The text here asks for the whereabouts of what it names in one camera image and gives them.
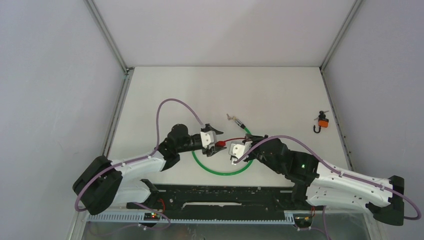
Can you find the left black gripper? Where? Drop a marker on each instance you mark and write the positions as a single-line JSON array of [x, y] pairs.
[[212, 150]]

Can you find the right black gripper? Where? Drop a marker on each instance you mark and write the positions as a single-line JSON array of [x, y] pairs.
[[254, 138]]

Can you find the red cable lock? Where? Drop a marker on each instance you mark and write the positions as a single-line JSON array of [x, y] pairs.
[[223, 143]]

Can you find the green cable lock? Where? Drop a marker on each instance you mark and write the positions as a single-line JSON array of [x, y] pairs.
[[241, 125]]

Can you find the silver key bunch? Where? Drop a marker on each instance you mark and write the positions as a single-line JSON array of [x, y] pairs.
[[231, 118]]

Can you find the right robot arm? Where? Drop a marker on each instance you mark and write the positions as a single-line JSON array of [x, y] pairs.
[[320, 183]]

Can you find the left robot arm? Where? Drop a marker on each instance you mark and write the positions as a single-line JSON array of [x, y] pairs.
[[112, 182]]

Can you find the orange padlock with keys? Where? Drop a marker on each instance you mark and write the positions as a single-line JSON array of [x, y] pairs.
[[322, 122]]

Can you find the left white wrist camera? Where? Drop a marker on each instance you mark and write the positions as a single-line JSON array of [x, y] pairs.
[[208, 139]]

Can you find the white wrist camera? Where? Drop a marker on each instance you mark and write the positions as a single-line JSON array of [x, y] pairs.
[[208, 139], [237, 150]]

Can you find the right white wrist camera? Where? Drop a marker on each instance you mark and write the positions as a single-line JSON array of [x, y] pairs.
[[237, 150]]

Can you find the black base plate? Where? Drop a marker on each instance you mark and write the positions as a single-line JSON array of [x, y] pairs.
[[224, 202]]

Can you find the grey cable duct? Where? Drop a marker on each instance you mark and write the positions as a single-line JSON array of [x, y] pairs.
[[147, 217]]

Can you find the left aluminium corner post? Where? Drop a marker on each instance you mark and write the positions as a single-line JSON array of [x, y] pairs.
[[104, 30]]

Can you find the aluminium corner post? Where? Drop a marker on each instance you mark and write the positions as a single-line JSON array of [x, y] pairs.
[[104, 30], [341, 33]]

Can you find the right aluminium corner post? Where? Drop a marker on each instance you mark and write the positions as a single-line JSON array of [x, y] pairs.
[[341, 33]]

